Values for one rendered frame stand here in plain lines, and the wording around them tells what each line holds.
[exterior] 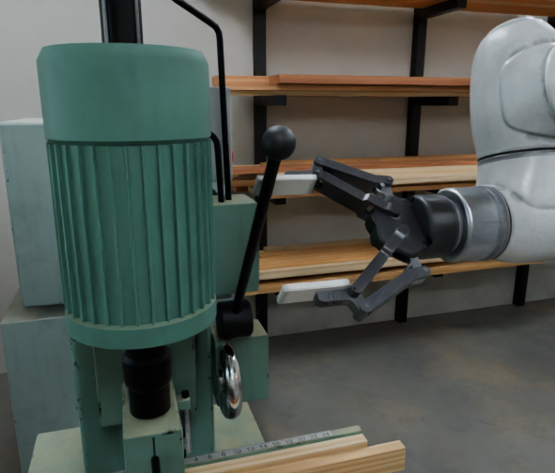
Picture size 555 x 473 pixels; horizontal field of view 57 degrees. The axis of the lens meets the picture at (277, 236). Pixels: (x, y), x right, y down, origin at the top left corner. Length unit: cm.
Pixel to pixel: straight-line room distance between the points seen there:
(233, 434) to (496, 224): 71
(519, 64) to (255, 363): 58
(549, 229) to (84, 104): 51
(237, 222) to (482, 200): 37
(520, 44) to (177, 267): 46
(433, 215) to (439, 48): 296
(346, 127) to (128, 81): 273
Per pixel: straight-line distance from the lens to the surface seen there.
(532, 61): 66
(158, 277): 54
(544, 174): 66
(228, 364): 80
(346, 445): 84
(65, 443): 116
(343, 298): 51
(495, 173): 66
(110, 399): 79
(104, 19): 72
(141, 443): 67
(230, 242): 81
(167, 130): 52
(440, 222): 58
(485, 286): 403
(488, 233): 61
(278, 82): 249
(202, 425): 95
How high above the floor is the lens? 145
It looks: 14 degrees down
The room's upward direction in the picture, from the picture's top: straight up
